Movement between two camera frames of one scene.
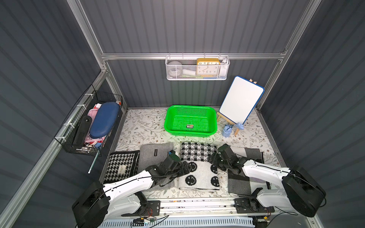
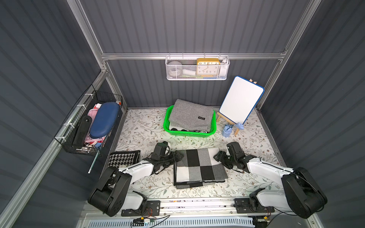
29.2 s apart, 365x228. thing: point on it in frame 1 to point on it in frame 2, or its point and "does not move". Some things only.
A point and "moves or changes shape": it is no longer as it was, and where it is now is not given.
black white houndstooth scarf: x=121 y=165 does not move
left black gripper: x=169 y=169 to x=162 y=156
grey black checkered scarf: x=240 y=184 to x=198 y=166
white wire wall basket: x=196 y=68 does not move
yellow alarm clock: x=207 y=67 does not move
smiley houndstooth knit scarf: x=204 y=176 to x=186 y=130
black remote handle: x=82 y=132 does not move
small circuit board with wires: x=138 y=222 does not move
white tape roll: x=175 y=69 does not move
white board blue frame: x=241 y=100 does not move
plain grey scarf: x=151 y=155 moves or changes shape
